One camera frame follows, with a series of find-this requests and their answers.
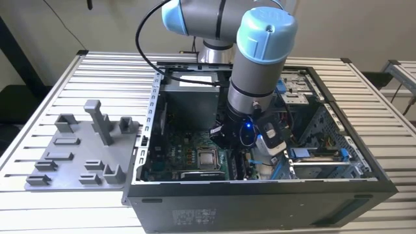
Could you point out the black RAM slot bank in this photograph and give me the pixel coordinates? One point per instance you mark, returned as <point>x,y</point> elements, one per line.
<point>230,170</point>

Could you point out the CPU socket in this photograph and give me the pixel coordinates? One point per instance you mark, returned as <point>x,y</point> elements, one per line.
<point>196,159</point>

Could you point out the grey power supply unit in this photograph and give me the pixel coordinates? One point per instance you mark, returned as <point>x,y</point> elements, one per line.
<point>188,107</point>

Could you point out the green motherboard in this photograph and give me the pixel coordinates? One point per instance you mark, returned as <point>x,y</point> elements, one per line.
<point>181,146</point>

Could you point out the aluminium side table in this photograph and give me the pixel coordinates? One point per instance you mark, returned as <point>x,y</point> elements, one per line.
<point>402,73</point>

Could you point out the grey parts rack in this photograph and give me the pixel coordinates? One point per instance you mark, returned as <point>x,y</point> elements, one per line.
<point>84,146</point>

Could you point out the black PC case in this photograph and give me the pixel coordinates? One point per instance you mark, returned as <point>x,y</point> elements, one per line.
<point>226,209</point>

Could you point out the black antenna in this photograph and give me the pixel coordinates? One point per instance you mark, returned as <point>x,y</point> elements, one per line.
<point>89,3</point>

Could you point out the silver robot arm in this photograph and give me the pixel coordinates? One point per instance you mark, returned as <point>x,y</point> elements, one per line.
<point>256,80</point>

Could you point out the black table corner cap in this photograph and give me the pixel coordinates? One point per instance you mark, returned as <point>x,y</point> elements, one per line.
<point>82,52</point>
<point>345,61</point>

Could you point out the black case fan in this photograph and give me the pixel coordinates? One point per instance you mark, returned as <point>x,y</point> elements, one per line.
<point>157,141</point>

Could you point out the black graphics card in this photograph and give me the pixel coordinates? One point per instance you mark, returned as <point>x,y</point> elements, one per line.
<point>201,175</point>

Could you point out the grey metal drive cage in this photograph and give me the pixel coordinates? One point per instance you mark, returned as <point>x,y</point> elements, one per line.
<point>293,97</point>

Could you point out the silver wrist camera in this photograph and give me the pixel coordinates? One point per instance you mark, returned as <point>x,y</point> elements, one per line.
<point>270,145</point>

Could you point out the blue disk carrier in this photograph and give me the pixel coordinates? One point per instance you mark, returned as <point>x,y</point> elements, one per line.
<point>300,153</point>

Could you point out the blue drive bay latch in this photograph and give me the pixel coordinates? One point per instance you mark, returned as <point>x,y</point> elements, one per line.
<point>281,87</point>

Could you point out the black box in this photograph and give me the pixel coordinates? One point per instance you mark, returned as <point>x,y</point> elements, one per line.
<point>376,79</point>

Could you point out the silver CPU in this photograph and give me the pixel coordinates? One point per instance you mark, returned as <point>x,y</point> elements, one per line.
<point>206,159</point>

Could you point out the black furniture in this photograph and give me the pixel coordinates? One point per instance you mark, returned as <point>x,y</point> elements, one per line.
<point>18,102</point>

